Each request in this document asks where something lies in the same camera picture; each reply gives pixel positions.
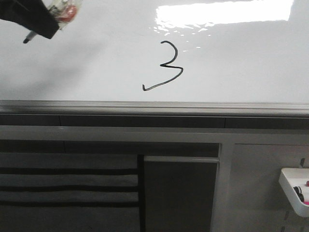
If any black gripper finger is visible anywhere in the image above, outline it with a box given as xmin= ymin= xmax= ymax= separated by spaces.
xmin=0 ymin=0 xmax=59 ymax=39

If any grey cabinet with drawers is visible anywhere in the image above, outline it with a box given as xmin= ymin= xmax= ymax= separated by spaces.
xmin=0 ymin=114 xmax=309 ymax=232

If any white whiteboard with metal frame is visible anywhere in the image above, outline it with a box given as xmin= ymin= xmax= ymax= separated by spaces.
xmin=0 ymin=0 xmax=309 ymax=116

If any white wall-mounted tray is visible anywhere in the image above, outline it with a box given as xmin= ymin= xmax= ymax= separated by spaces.
xmin=279 ymin=168 xmax=309 ymax=218

